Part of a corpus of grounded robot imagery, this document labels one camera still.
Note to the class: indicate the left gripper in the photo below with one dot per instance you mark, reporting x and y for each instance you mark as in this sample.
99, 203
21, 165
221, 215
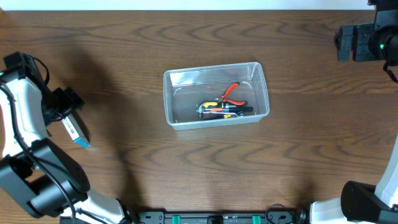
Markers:
71, 99

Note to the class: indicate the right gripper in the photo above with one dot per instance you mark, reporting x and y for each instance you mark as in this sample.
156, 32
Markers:
356, 42

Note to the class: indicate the blue white cardboard box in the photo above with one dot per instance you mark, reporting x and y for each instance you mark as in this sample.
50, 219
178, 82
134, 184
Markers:
75, 131

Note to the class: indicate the red handled pliers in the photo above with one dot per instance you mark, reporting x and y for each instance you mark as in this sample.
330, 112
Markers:
226, 96

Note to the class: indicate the small claw hammer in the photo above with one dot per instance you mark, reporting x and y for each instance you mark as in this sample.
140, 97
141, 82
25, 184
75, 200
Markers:
226, 107

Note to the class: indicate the silver wrench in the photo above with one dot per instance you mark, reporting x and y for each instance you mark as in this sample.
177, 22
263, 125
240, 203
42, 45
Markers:
215, 112

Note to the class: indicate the stubby yellow black screwdriver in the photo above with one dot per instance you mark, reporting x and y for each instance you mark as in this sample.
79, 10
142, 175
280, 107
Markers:
206, 104

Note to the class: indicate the slim black yellow screwdriver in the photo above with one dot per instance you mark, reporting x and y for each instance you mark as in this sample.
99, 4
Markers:
210, 116

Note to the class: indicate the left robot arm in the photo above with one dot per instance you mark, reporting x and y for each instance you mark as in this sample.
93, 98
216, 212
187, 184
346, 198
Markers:
41, 177

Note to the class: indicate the clear plastic container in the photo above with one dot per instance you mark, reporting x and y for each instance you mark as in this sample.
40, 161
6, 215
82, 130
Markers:
186, 89

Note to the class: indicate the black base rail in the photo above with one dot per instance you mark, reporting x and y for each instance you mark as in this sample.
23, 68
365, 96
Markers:
273, 216

